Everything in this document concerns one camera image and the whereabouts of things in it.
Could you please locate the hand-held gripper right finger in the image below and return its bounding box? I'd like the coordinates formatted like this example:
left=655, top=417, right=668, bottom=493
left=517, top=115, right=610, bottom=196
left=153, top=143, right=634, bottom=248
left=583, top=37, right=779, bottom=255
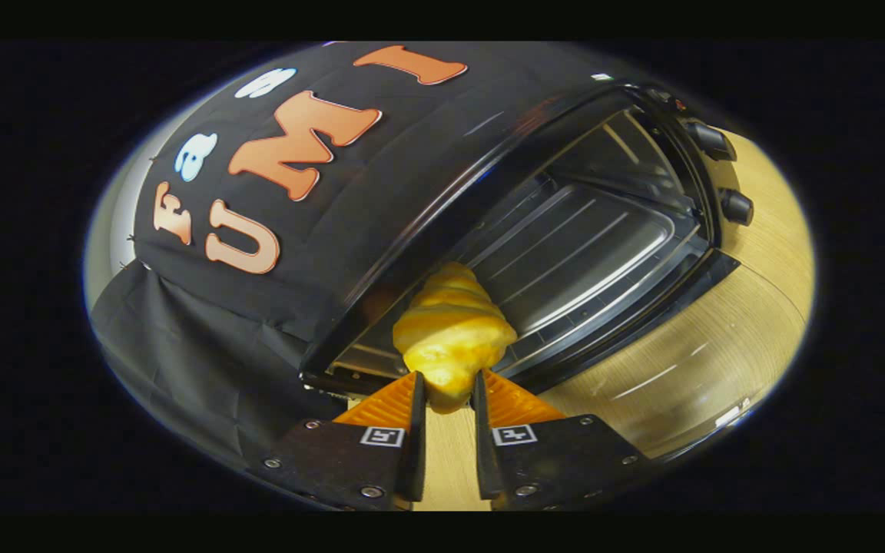
left=471, top=369, right=651, bottom=512

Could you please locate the black toaster oven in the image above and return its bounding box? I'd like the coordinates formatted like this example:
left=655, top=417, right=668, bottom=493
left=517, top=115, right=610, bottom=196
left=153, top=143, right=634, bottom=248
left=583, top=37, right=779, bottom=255
left=300, top=76, right=766, bottom=462

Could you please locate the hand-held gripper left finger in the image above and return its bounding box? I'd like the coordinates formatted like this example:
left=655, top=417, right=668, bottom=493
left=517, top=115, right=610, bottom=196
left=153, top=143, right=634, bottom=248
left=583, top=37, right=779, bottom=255
left=247, top=371, right=429, bottom=512

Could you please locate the golden croissant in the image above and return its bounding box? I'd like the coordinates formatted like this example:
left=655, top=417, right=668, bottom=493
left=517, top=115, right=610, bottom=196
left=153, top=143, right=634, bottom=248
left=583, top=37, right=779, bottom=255
left=392, top=261, right=519, bottom=415

